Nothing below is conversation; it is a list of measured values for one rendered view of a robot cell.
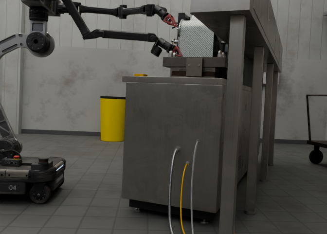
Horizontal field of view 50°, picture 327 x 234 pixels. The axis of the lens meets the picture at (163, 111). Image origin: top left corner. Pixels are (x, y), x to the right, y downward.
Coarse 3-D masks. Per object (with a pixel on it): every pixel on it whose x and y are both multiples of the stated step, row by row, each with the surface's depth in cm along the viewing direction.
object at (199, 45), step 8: (184, 40) 237; (192, 40) 235; (200, 40) 233; (208, 40) 231; (184, 48) 237; (192, 48) 235; (200, 48) 233; (208, 48) 231; (184, 56) 238; (192, 56) 236; (200, 56) 233; (208, 56) 232
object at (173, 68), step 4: (172, 68) 221; (176, 68) 220; (180, 68) 219; (184, 68) 218; (204, 68) 214; (208, 68) 213; (212, 68) 212; (216, 68) 214; (172, 72) 221; (176, 72) 220; (180, 72) 219; (184, 72) 218; (204, 72) 214; (208, 72) 213; (212, 72) 212; (216, 72) 216; (172, 76) 221; (176, 76) 220; (180, 76) 219; (184, 76) 218; (188, 76) 217; (192, 76) 216; (196, 76) 216; (204, 76) 214; (208, 76) 213; (212, 76) 212; (216, 76) 216
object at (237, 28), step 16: (240, 16) 148; (240, 32) 148; (240, 48) 148; (256, 48) 233; (240, 64) 149; (256, 64) 233; (272, 64) 330; (240, 80) 149; (256, 80) 234; (272, 80) 336; (240, 96) 151; (256, 96) 234; (272, 96) 419; (240, 112) 153; (256, 112) 234; (272, 112) 420; (224, 128) 152; (256, 128) 234; (272, 128) 420; (224, 144) 152; (256, 144) 235; (272, 144) 421; (224, 160) 152; (256, 160) 235; (272, 160) 421; (224, 176) 152; (256, 176) 240; (224, 192) 152; (224, 208) 153; (224, 224) 153
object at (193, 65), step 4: (188, 60) 214; (192, 60) 213; (196, 60) 212; (200, 60) 211; (188, 64) 214; (192, 64) 213; (196, 64) 212; (200, 64) 211; (188, 68) 214; (192, 68) 213; (196, 68) 212; (200, 68) 211; (188, 72) 214; (192, 72) 213; (196, 72) 212; (200, 72) 211; (200, 76) 213
